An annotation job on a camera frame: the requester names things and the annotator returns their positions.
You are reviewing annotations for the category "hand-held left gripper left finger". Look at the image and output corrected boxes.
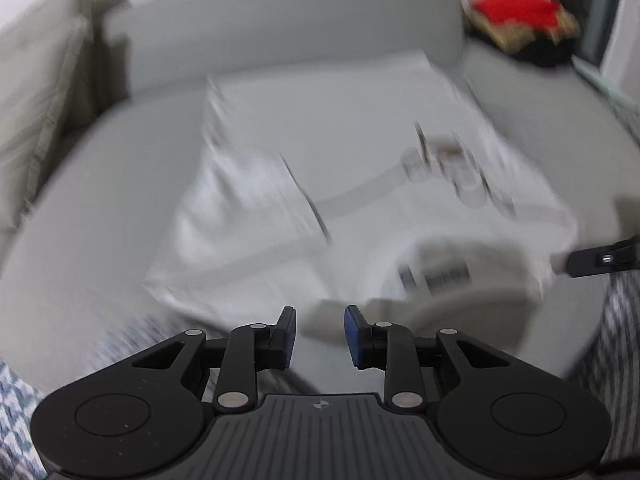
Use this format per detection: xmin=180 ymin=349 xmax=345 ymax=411
xmin=128 ymin=306 xmax=297 ymax=414

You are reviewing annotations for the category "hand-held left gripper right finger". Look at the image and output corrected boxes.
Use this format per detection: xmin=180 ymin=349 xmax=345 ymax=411
xmin=344 ymin=305 xmax=517 ymax=414

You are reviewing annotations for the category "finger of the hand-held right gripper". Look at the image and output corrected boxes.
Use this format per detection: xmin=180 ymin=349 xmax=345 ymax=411
xmin=567 ymin=234 xmax=640 ymax=279

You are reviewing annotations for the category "white printed t-shirt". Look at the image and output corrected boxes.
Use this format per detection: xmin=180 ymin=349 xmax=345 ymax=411
xmin=142 ymin=50 xmax=581 ymax=396

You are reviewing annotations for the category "grey sofa bed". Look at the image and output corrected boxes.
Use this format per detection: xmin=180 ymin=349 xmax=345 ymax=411
xmin=0 ymin=0 xmax=640 ymax=393

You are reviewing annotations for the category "red cloth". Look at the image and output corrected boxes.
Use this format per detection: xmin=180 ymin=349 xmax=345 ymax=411
xmin=472 ymin=0 xmax=563 ymax=28

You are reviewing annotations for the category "blue white patterned blanket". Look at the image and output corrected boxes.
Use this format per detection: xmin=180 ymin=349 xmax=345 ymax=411
xmin=0 ymin=270 xmax=640 ymax=480

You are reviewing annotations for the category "grey backrest cushion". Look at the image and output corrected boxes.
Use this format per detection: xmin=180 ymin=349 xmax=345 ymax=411
xmin=106 ymin=0 xmax=465 ymax=107

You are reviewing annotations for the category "beige cushion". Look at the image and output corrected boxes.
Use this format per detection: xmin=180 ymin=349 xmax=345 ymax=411
xmin=0 ymin=0 xmax=103 ymax=243

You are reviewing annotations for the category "dark window frame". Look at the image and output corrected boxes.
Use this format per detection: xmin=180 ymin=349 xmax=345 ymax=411
xmin=549 ymin=0 xmax=628 ymax=68

